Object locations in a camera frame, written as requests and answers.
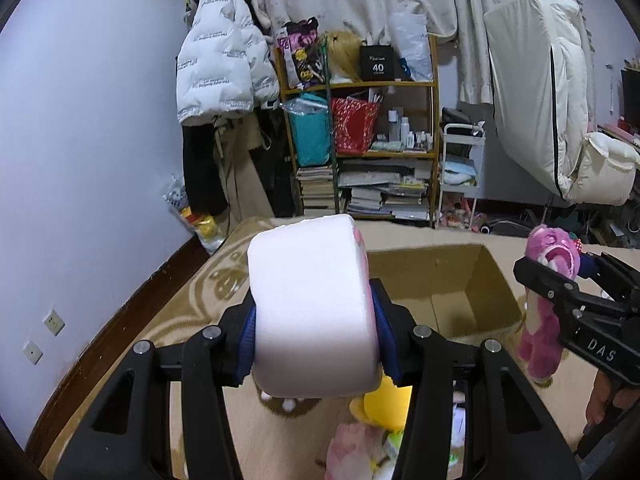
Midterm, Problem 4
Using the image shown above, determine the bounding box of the wall socket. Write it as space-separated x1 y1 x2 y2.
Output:
23 340 43 365
43 309 65 336

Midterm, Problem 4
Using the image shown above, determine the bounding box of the pink roll plush pillow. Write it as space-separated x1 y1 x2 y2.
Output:
247 214 381 399

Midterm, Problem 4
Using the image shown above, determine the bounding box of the blonde wig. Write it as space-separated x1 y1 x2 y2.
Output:
323 30 363 82

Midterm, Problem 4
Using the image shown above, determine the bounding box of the plastic bag with yellow toy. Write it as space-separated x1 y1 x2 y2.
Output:
163 174 224 255

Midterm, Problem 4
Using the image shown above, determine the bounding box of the white folded mattress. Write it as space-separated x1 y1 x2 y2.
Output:
484 0 598 204

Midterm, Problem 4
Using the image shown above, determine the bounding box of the white puffer jacket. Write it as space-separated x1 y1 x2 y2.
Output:
176 0 280 127

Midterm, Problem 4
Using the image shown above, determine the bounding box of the black box labelled 40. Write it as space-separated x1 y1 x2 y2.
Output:
359 44 395 81

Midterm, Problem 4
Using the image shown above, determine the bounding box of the red gift bag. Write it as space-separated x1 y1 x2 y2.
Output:
331 98 380 155

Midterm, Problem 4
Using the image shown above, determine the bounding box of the cardboard box with yellow print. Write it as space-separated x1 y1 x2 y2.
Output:
368 245 522 346

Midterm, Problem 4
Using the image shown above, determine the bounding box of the green tissue pack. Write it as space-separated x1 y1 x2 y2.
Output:
382 431 464 469

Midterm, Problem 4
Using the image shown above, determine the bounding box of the person right hand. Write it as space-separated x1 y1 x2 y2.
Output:
586 370 640 426

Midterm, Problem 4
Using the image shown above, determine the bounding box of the wall socket upper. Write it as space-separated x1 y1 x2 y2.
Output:
43 309 65 336

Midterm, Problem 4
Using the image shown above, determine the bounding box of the white rolling cart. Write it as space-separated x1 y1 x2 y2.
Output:
436 120 486 231

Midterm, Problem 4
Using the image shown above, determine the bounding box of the yellow plush toy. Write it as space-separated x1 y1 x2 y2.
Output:
349 375 412 432

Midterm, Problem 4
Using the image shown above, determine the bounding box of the teal storage bag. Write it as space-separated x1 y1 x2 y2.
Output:
284 93 331 167

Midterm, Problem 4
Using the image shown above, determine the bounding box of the stack of books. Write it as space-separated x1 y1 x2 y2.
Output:
296 166 335 214

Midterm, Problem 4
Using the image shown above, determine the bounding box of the pink blanket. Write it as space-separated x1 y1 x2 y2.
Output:
324 422 385 480

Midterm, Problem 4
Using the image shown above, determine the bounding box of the wall socket lower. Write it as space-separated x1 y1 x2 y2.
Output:
23 340 43 365

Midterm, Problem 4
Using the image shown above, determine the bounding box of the cream armchair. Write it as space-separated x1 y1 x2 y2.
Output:
565 132 639 206

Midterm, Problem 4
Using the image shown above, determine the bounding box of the purple anime poster bag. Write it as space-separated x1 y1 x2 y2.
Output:
276 16 324 89

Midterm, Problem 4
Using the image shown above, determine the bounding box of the wooden shelf rack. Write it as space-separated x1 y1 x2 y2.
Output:
274 50 442 226

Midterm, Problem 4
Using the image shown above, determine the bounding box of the pink bear plush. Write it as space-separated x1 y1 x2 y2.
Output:
518 224 580 385

